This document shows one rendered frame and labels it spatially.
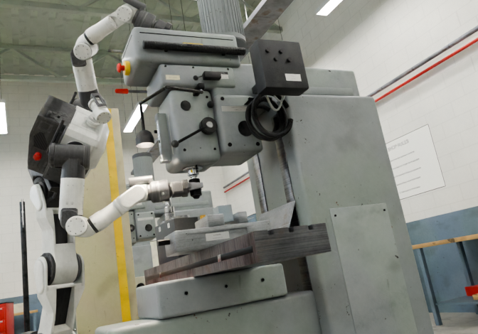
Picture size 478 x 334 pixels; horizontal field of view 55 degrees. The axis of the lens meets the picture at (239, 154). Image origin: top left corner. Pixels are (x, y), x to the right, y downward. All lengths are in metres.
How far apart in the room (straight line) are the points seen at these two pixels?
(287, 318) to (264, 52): 1.02
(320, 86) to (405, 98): 4.58
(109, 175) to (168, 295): 2.11
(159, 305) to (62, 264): 0.68
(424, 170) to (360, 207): 4.60
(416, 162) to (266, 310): 5.09
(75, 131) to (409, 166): 5.36
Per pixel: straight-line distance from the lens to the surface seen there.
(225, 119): 1.92
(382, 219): 2.06
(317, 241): 1.30
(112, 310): 3.52
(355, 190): 2.01
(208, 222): 1.56
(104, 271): 3.52
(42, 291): 2.19
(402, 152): 6.82
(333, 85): 2.30
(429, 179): 6.52
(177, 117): 1.87
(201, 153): 1.85
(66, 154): 1.90
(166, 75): 1.91
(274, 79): 1.79
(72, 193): 1.88
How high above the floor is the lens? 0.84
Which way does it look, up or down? 15 degrees up
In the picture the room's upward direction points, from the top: 10 degrees counter-clockwise
